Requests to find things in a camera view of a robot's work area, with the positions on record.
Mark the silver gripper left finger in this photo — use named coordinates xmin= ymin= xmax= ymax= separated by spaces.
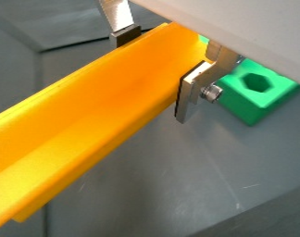
xmin=96 ymin=0 xmax=142 ymax=48

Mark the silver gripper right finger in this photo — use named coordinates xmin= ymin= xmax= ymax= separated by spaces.
xmin=175 ymin=41 xmax=243 ymax=123

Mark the yellow star prism block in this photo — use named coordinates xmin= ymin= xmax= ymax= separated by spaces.
xmin=0 ymin=23 xmax=206 ymax=227

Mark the green shape sorter base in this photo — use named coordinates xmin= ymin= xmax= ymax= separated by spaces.
xmin=198 ymin=34 xmax=300 ymax=127

